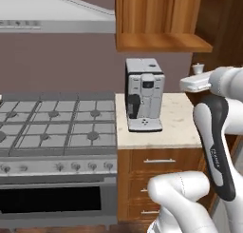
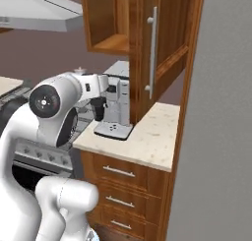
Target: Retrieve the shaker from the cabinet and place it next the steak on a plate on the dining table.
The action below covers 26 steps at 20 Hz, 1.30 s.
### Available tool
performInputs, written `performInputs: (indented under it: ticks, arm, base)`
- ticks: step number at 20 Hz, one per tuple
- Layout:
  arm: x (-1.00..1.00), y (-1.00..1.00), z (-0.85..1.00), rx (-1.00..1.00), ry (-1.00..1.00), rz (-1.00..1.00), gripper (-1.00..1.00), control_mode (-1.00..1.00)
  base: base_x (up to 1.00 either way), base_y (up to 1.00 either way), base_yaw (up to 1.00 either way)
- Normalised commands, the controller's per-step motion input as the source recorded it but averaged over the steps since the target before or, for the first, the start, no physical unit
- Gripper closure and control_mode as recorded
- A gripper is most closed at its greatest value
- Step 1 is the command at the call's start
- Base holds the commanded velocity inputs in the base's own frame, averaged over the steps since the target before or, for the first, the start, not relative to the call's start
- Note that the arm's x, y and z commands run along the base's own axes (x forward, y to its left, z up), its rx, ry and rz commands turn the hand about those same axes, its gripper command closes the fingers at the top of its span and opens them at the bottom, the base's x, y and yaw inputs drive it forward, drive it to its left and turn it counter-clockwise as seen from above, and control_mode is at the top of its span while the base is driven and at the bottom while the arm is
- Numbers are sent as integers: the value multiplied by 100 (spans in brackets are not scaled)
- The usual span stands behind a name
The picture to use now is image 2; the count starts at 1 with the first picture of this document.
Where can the grey range hood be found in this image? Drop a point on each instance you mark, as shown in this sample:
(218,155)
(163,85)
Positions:
(36,12)

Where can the tall wooden side panel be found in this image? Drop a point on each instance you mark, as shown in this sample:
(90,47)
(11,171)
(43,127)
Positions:
(183,120)

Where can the wooden cabinet door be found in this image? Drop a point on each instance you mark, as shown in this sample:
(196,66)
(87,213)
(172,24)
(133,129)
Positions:
(170,38)

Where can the silver stove with oven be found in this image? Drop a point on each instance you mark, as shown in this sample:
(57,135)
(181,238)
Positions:
(32,159)

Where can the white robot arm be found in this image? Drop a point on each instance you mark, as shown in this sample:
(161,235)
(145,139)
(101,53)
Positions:
(19,136)

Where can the wooden drawer front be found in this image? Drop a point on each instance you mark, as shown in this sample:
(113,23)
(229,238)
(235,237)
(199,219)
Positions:
(138,227)
(141,204)
(144,177)

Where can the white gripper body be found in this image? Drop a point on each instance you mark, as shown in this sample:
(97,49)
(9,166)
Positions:
(101,84)

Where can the silver stove knob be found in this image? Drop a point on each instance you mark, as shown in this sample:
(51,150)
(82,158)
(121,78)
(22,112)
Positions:
(64,161)
(26,150)
(39,154)
(51,158)

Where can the wooden wall cabinet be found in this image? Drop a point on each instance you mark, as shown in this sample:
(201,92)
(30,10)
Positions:
(108,41)

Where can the grey coffee machine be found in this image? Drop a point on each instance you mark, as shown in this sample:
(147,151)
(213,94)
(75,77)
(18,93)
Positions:
(122,104)

